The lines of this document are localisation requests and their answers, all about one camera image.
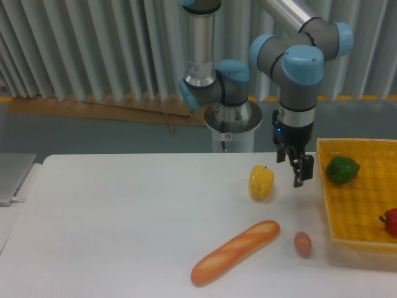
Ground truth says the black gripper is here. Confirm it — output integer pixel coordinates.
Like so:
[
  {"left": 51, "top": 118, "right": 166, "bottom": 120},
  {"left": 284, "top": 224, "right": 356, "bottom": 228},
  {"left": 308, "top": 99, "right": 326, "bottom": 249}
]
[{"left": 272, "top": 110, "right": 314, "bottom": 187}]

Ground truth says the red bell pepper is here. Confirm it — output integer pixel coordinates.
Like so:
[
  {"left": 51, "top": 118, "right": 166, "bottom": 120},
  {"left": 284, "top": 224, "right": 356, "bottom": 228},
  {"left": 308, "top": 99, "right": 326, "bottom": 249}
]
[{"left": 378, "top": 208, "right": 397, "bottom": 237}]

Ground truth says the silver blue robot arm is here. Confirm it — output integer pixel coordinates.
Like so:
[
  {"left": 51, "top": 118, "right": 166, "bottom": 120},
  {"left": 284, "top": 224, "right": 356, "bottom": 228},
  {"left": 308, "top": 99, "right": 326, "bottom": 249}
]
[{"left": 179, "top": 1, "right": 354, "bottom": 187}]

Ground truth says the yellow bell pepper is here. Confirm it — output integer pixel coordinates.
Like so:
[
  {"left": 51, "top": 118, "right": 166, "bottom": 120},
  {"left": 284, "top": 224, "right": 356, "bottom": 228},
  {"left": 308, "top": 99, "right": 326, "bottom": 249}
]
[{"left": 249, "top": 165, "right": 274, "bottom": 201}]

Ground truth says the green bell pepper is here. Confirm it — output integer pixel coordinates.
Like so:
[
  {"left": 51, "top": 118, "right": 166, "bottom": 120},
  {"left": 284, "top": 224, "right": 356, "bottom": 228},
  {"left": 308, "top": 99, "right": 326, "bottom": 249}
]
[{"left": 326, "top": 156, "right": 360, "bottom": 184}]

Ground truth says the toy baguette bread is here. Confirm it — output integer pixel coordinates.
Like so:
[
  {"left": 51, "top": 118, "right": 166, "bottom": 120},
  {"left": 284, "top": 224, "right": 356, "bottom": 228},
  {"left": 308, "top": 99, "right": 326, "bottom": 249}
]
[{"left": 190, "top": 220, "right": 280, "bottom": 287}]

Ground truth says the brown egg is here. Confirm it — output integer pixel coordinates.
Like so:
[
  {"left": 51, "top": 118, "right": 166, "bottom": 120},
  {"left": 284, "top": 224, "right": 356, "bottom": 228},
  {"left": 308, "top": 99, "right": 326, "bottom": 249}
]
[{"left": 294, "top": 232, "right": 312, "bottom": 258}]

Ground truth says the yellow woven basket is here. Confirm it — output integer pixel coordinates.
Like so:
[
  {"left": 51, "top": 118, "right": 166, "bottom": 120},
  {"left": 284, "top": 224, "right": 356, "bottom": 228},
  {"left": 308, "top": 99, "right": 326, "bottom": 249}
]
[{"left": 316, "top": 138, "right": 396, "bottom": 253}]

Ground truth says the brown cardboard sheet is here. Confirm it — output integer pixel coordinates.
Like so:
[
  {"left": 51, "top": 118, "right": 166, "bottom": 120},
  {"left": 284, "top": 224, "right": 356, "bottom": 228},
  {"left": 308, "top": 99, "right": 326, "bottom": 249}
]
[{"left": 7, "top": 96, "right": 205, "bottom": 131}]

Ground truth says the grey laptop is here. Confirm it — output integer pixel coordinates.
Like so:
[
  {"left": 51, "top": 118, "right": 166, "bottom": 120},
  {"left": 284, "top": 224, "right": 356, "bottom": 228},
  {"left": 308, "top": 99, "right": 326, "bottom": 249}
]
[{"left": 1, "top": 153, "right": 36, "bottom": 207}]

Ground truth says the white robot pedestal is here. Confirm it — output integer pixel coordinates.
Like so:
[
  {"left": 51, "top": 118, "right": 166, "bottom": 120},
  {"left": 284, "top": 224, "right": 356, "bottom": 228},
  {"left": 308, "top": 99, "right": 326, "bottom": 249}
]
[{"left": 204, "top": 101, "right": 262, "bottom": 153}]

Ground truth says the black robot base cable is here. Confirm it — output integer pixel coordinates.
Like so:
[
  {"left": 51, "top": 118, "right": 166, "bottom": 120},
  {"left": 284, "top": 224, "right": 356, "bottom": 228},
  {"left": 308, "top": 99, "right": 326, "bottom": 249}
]
[{"left": 220, "top": 121, "right": 229, "bottom": 153}]

